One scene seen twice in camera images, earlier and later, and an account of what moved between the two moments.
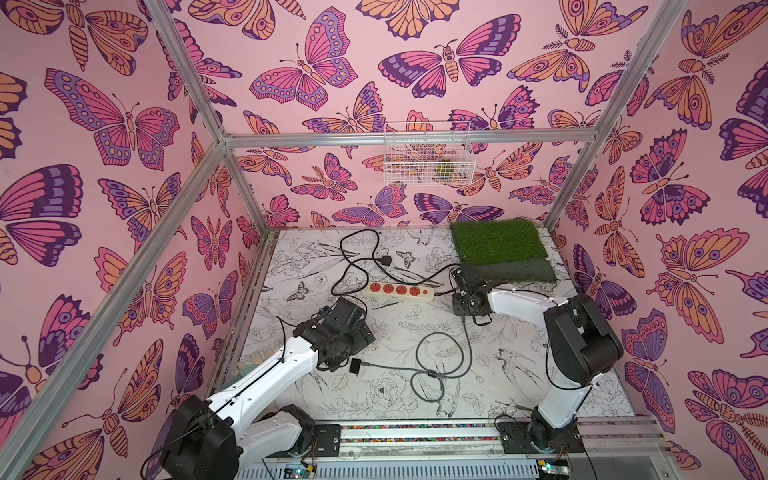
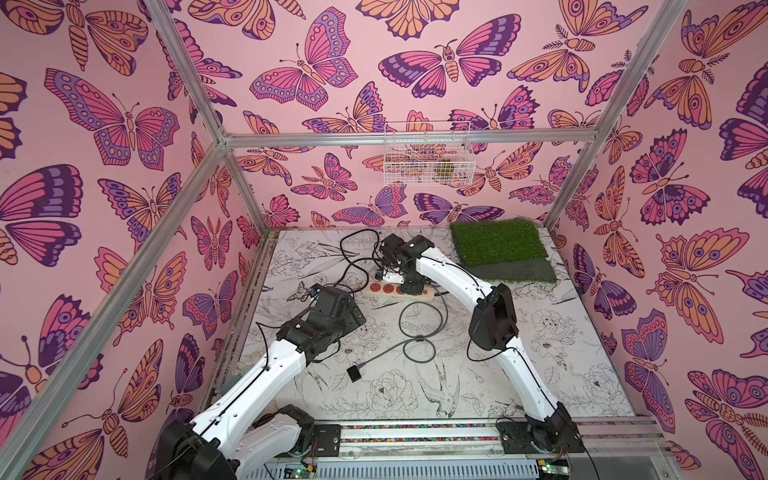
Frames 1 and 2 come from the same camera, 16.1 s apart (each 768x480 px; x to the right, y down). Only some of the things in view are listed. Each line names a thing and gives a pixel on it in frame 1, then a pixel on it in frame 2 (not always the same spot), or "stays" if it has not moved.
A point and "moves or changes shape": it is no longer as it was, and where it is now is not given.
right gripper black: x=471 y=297 -> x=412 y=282
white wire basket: x=428 y=154 stays
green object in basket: x=445 y=169 stays
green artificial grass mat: x=504 y=250 stays
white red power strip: x=404 y=291 stays
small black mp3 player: x=355 y=366 moves or changes shape
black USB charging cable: x=425 y=371 -> x=427 y=336
